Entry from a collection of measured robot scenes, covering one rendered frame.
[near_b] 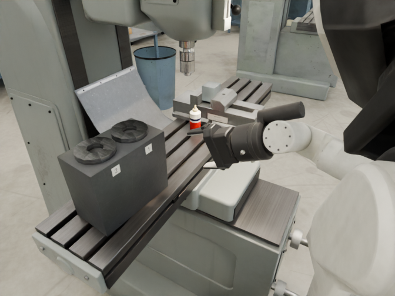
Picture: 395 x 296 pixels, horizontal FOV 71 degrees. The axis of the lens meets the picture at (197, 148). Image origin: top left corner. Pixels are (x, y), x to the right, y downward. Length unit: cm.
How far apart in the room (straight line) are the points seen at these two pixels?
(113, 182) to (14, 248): 158
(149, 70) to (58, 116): 207
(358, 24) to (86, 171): 52
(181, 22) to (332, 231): 64
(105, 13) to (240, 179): 67
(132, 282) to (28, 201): 121
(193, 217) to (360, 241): 87
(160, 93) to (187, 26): 248
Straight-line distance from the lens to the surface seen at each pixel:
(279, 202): 108
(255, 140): 60
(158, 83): 317
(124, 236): 71
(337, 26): 27
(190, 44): 87
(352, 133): 30
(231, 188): 97
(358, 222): 20
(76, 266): 72
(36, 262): 203
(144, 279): 153
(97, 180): 60
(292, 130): 55
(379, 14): 24
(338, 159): 56
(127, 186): 68
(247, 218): 101
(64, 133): 118
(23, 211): 239
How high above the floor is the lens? 151
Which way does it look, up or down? 35 degrees down
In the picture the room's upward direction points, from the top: straight up
